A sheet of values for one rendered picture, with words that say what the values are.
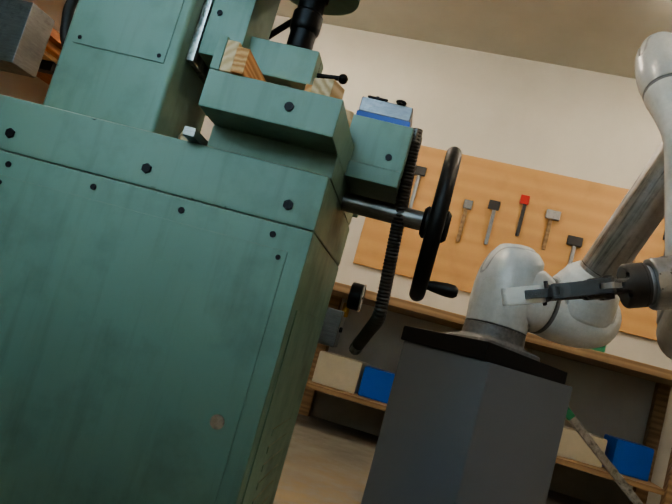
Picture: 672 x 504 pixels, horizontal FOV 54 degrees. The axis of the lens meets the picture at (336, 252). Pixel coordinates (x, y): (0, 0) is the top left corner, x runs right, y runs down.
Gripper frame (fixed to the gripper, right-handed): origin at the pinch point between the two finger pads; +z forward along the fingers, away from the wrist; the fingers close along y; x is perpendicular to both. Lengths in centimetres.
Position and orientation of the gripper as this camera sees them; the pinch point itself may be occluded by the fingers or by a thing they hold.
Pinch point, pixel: (523, 295)
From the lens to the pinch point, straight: 117.2
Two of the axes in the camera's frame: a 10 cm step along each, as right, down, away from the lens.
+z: -9.9, 1.0, 0.8
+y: -0.9, -1.5, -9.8
